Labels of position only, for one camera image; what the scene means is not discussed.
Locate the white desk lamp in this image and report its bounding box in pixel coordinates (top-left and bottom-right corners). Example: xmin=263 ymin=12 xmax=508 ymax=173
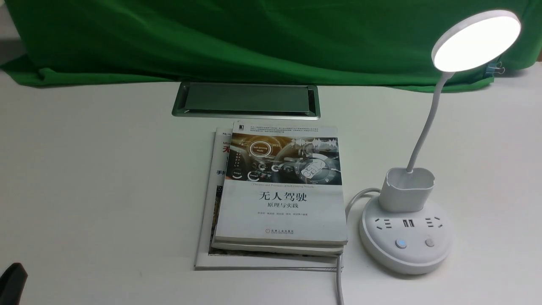
xmin=359 ymin=9 xmax=522 ymax=275

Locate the white self-driving textbook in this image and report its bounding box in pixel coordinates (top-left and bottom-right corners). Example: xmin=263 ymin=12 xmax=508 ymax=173
xmin=212 ymin=121 xmax=348 ymax=256

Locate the blue binder clip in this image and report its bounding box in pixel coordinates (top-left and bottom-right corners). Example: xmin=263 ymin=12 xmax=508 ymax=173
xmin=484 ymin=61 xmax=506 ymax=78

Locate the silver desk cable hatch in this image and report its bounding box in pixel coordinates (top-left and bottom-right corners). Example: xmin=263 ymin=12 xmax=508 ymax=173
xmin=171 ymin=81 xmax=321 ymax=120

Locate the white lamp power cable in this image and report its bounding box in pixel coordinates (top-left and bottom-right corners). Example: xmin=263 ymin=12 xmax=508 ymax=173
xmin=335 ymin=188 xmax=382 ymax=305

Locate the thin white magazine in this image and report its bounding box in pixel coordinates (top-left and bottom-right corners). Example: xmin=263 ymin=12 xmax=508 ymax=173
xmin=194 ymin=128 xmax=337 ymax=272

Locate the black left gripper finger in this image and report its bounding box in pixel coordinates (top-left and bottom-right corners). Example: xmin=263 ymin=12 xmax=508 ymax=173
xmin=0 ymin=263 xmax=28 ymax=305

